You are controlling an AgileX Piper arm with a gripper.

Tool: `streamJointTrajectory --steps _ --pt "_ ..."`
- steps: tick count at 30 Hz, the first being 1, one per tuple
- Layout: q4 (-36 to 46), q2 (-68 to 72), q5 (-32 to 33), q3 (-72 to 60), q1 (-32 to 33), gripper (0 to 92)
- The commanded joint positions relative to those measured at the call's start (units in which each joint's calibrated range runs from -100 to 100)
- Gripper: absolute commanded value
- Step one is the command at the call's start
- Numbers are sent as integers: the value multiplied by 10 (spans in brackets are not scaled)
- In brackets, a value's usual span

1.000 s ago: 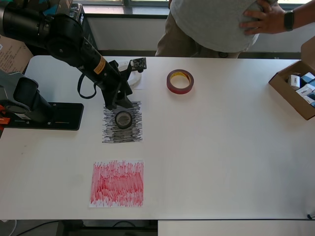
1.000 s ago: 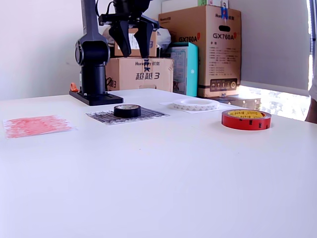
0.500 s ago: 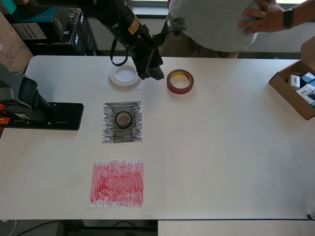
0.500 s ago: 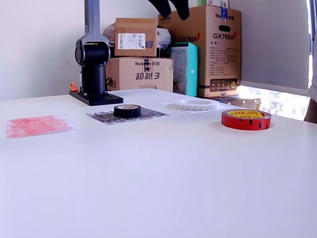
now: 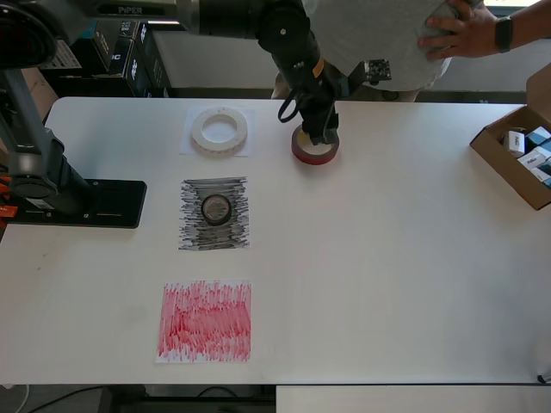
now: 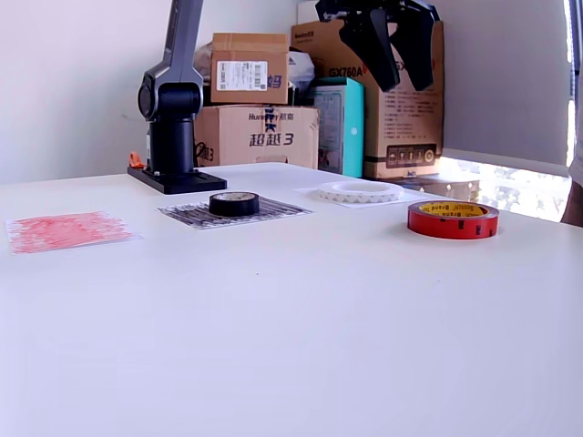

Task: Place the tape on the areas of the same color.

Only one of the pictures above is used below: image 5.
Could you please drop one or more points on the red tape roll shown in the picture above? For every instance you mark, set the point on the red tape roll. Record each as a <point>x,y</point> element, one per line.
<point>314,158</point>

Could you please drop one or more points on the black box with grid pattern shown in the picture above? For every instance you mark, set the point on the black box with grid pattern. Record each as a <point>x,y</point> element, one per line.
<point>64,56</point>

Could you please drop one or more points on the dark grey Piper robot arm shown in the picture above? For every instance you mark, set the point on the dark grey Piper robot arm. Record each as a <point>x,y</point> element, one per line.
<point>43,172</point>

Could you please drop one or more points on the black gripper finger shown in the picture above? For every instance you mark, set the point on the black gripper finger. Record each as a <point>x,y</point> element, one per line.
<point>330,129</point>
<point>312,134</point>

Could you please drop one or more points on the black wrist watch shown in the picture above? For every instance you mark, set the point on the black wrist watch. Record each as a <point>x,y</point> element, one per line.
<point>503,33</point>

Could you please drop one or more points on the person left hand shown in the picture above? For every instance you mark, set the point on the person left hand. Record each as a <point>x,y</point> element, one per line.
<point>462,36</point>

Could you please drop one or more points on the tall GX760A cardboard box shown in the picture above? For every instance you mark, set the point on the tall GX760A cardboard box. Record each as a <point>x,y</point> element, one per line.
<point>41,92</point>

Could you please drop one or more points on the black AOC box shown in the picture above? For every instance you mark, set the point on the black AOC box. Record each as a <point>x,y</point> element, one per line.
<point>103,77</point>
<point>148,64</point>

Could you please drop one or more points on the white side table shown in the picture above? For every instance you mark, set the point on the white side table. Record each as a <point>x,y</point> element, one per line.
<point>409,400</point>

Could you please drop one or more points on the white and blue small carton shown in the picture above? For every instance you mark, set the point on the white and blue small carton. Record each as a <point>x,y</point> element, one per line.
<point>543,176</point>
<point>534,159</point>

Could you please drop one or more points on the open cardboard box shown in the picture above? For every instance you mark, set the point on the open cardboard box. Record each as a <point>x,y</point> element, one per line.
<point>495,150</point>

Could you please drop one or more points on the black tape roll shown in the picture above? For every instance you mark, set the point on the black tape roll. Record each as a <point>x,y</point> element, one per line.
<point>216,221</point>

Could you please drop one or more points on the small black box white text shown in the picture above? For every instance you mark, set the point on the small black box white text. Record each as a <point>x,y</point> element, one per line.
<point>130,28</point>

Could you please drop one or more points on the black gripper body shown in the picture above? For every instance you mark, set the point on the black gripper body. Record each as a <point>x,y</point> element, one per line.
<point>318,103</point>

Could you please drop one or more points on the black table frame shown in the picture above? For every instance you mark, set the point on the black table frame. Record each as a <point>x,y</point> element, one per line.
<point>129,400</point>

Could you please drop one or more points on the red scribbled paper sheet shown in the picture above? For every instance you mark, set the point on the red scribbled paper sheet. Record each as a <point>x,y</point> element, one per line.
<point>206,322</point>

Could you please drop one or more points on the black scribbled paper sheet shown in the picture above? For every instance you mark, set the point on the black scribbled paper sheet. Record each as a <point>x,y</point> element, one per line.
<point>213,241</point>

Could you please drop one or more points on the white tape roll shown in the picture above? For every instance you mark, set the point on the white tape roll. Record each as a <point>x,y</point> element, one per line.
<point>198,133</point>

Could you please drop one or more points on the person in grey shirt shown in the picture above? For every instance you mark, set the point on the person in grey shirt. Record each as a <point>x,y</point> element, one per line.
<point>379,34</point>

